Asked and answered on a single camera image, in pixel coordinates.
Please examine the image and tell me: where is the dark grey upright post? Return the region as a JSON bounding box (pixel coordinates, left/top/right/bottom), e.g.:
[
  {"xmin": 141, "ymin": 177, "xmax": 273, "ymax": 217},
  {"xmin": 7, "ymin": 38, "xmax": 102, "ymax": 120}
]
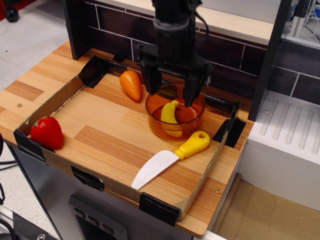
[{"xmin": 248, "ymin": 0, "xmax": 292, "ymax": 121}]

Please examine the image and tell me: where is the cardboard fence with black tape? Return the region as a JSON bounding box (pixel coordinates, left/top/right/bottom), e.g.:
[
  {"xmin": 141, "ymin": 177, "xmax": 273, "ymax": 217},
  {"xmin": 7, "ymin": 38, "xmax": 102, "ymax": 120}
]
[{"xmin": 14, "ymin": 56, "xmax": 246, "ymax": 225}]

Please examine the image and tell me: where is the white toy sink drainer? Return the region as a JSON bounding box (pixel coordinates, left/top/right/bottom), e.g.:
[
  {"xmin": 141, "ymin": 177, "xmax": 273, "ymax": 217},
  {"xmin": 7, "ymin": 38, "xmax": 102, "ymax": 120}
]
[{"xmin": 239, "ymin": 91, "xmax": 320, "ymax": 211}]

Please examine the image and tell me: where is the black caster wheel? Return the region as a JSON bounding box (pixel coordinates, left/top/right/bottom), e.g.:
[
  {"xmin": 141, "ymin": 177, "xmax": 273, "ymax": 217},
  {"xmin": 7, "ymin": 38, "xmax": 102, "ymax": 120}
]
[{"xmin": 4, "ymin": 5, "xmax": 19, "ymax": 23}]

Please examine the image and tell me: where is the red toy strawberry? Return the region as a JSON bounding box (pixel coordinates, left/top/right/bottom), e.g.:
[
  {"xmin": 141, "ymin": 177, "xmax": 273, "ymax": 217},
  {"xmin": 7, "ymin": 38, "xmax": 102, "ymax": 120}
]
[{"xmin": 30, "ymin": 116, "xmax": 64, "ymax": 150}]

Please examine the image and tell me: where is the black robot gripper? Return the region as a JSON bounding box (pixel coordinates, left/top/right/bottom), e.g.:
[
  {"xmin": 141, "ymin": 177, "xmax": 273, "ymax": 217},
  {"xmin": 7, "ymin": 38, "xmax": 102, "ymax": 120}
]
[{"xmin": 136, "ymin": 18, "xmax": 211, "ymax": 107}]

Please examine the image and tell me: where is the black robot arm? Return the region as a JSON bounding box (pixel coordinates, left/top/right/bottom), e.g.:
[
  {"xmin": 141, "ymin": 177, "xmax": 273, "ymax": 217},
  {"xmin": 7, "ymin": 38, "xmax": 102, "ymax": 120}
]
[{"xmin": 137, "ymin": 0, "xmax": 211, "ymax": 107}]

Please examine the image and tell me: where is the toy knife yellow handle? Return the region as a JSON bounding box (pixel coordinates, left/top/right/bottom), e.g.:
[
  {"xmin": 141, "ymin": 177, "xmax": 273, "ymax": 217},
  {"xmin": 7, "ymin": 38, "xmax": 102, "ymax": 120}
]
[{"xmin": 131, "ymin": 131, "xmax": 211, "ymax": 190}]

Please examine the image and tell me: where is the orange toy carrot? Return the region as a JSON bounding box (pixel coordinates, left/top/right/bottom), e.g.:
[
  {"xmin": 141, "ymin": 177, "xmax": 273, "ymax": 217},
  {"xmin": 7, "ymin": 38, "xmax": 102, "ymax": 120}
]
[{"xmin": 119, "ymin": 70, "xmax": 142, "ymax": 102}]

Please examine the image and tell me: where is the yellow toy banana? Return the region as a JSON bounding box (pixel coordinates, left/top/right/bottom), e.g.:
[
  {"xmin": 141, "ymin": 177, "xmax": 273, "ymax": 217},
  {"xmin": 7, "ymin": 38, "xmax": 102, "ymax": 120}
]
[{"xmin": 160, "ymin": 100, "xmax": 183, "ymax": 138}]

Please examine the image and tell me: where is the grey toy oven front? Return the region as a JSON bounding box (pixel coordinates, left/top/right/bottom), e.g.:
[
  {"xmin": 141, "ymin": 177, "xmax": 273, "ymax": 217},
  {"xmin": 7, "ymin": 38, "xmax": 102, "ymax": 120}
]
[{"xmin": 68, "ymin": 196, "xmax": 129, "ymax": 240}]

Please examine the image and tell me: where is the transparent orange plastic pot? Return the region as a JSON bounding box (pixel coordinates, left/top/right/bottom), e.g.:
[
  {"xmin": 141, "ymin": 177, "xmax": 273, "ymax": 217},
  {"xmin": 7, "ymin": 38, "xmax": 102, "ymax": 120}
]
[{"xmin": 145, "ymin": 84, "xmax": 206, "ymax": 140}]

